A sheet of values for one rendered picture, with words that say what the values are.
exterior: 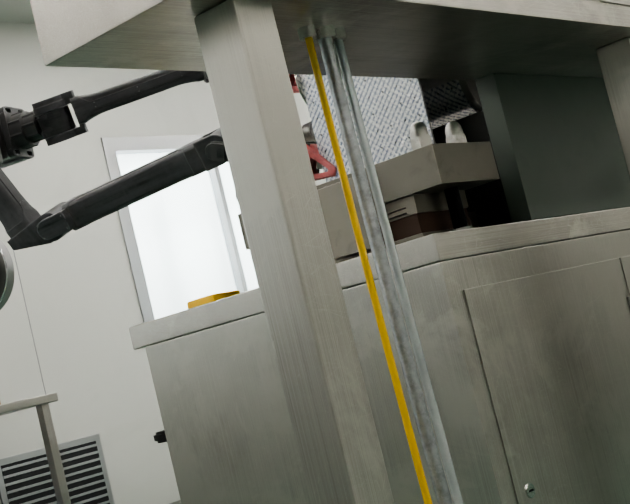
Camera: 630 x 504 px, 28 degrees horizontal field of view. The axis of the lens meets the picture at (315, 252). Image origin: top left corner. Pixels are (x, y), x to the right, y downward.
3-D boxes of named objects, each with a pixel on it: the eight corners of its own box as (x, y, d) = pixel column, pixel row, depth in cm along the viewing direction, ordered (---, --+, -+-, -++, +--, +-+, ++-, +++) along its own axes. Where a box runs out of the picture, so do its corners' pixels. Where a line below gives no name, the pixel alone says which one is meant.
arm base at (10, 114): (30, 159, 297) (19, 111, 298) (58, 150, 294) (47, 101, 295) (8, 157, 289) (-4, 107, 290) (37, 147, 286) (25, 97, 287)
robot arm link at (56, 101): (229, 79, 294) (214, 38, 292) (233, 80, 281) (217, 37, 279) (48, 144, 291) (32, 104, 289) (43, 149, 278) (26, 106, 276)
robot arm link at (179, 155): (30, 220, 239) (56, 203, 249) (45, 247, 240) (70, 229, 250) (217, 132, 222) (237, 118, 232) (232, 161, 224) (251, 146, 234)
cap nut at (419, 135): (420, 154, 188) (413, 125, 188) (440, 146, 185) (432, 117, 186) (406, 154, 185) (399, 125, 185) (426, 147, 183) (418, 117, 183)
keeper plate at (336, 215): (329, 262, 194) (312, 193, 195) (379, 246, 188) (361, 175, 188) (319, 263, 192) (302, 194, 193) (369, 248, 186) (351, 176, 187)
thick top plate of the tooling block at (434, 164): (308, 242, 217) (299, 208, 218) (500, 178, 192) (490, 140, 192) (245, 250, 205) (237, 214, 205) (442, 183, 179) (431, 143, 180)
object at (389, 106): (334, 207, 218) (308, 105, 220) (442, 170, 203) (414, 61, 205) (332, 207, 218) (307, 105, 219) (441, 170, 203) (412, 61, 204)
